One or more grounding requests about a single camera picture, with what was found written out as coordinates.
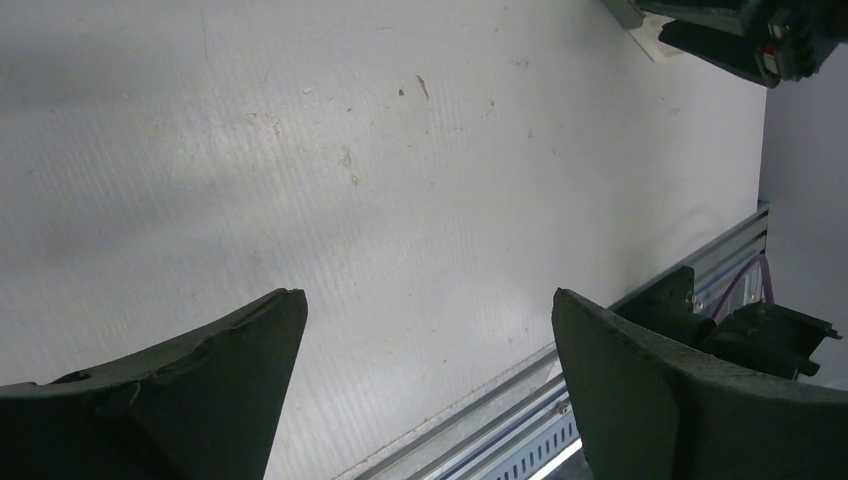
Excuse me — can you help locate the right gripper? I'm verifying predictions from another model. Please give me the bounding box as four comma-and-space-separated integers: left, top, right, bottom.
635, 0, 847, 88

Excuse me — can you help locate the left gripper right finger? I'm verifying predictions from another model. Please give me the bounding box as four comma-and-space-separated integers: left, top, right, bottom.
551, 289, 847, 479

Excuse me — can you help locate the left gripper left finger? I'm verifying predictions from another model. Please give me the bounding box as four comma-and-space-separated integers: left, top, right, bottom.
1, 289, 308, 479

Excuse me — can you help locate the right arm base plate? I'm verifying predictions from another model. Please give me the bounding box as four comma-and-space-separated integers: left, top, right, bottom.
613, 266, 710, 346

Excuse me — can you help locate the white slotted cable duct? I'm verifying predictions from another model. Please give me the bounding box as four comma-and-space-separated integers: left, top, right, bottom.
480, 412, 582, 480

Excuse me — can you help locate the aluminium frame rail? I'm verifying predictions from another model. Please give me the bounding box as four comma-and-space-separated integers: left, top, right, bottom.
348, 202, 770, 479

